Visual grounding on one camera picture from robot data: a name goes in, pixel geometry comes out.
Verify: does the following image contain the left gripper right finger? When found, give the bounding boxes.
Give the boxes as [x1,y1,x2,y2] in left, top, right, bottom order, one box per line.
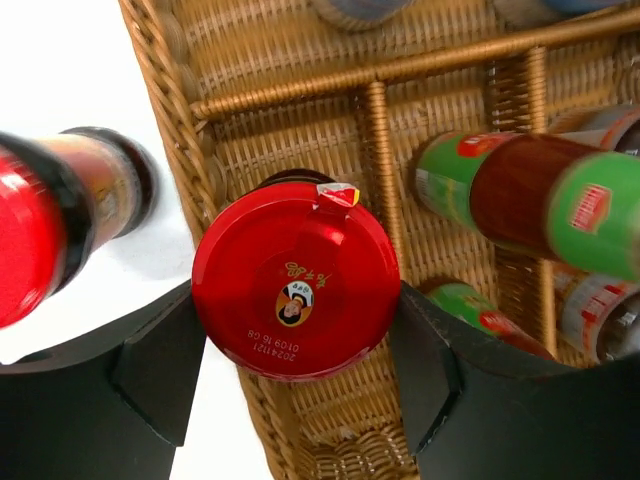
[390,286,639,480]

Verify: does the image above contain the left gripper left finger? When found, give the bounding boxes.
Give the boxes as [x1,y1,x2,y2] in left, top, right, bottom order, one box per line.
[1,283,205,479]

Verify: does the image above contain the yellow cap sauce bottle front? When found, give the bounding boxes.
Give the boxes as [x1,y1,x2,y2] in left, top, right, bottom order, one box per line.
[419,277,554,360]

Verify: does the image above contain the yellow cap sauce bottle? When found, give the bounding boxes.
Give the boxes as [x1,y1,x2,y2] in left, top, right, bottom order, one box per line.
[413,132,639,281]
[419,277,554,360]

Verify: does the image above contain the pink spice jar white lid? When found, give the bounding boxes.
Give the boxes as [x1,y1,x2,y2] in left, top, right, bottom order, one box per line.
[553,263,639,363]

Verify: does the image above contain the red cap sauce jar front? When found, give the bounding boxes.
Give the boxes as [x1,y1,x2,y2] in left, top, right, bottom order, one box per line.
[1,126,159,327]

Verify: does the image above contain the red cap sauce jar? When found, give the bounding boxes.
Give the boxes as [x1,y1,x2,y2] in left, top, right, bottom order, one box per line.
[1,126,159,327]
[191,169,401,382]

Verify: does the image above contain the dark spice jar white lid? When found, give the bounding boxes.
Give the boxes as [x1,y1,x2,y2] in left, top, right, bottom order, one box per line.
[548,104,639,156]

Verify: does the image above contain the silver cap white shaker front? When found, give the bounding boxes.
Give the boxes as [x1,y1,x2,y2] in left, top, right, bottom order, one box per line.
[311,0,413,31]

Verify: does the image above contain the woven wicker divided tray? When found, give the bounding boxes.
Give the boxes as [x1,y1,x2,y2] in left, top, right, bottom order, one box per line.
[118,0,640,480]

